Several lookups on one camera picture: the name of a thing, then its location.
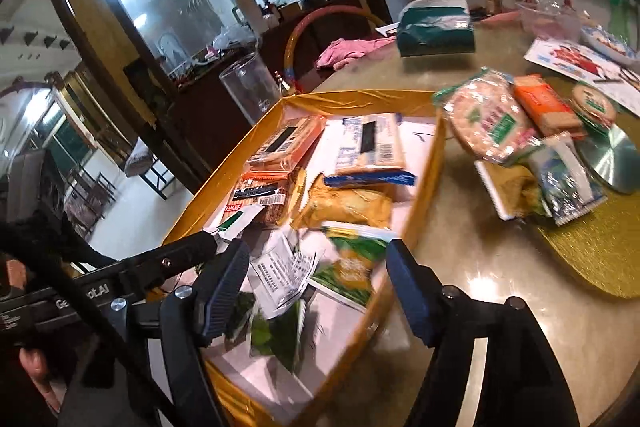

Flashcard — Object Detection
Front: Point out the green plastic bottle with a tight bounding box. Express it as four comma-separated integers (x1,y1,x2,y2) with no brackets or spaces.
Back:
608,0,631,46

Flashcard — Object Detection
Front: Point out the round rice cracker pack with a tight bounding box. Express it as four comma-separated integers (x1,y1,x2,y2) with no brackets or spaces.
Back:
432,67,542,166

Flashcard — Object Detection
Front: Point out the person's left hand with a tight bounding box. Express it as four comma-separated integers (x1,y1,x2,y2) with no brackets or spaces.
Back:
4,258,64,417

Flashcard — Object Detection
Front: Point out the clear glass cup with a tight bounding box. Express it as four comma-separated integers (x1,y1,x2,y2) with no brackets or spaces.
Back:
219,52,281,124

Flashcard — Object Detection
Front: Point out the wooden chair back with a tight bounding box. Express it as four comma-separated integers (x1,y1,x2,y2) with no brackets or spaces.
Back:
282,4,384,82

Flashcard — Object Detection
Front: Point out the printed advertising leaflet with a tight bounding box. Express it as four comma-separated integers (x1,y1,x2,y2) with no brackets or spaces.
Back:
524,38,640,116

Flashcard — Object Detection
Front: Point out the brown orange biscuit pack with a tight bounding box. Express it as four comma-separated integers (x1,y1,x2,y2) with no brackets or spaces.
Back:
247,115,326,173

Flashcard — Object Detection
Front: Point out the teal tissue pack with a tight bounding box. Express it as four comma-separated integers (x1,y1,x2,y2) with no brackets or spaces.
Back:
396,0,475,57

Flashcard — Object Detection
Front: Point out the yellow-rimmed white tray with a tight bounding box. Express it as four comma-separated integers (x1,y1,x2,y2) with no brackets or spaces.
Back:
162,89,447,427

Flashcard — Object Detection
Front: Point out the gold glitter turntable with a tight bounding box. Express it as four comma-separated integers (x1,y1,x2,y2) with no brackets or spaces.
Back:
529,191,639,299

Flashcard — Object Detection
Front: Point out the white blue biscuit pack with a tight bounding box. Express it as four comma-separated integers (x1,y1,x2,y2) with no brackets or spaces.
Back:
335,113,406,176

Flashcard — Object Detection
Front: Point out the blue white patterned plate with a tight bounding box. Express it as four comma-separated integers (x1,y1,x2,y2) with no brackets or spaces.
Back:
582,26,638,66

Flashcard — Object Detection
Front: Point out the white silver snack packet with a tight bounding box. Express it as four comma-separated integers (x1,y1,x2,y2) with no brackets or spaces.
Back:
247,230,319,320

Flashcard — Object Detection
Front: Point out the clear plastic container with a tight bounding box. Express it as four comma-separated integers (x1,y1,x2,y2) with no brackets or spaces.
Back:
516,1,582,42

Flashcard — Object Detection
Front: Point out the yellow snack packet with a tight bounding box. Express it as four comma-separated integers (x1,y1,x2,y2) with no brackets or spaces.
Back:
291,173,393,230

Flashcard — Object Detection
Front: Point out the blue silver snack packet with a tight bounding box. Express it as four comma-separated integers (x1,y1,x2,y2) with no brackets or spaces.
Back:
526,132,606,227

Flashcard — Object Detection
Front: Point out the green pea snack packet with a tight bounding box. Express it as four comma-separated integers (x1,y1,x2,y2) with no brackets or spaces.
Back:
308,221,398,312

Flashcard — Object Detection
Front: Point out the pink cloth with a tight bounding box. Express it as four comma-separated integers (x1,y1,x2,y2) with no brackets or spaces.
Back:
316,36,396,70

